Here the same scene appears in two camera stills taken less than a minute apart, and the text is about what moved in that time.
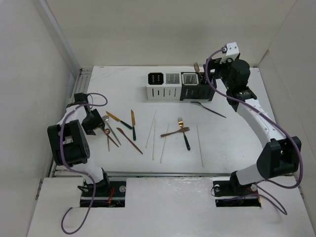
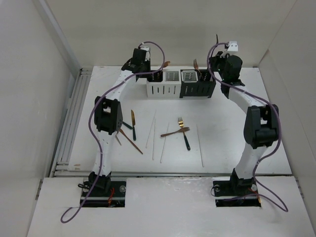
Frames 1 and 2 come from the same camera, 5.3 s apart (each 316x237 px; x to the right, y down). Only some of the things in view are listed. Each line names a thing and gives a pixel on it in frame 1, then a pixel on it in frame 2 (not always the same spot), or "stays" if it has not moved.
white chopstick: [199, 143] stays
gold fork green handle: [181, 124] stays
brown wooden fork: [180, 130] stays
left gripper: [98, 123] -> [147, 62]
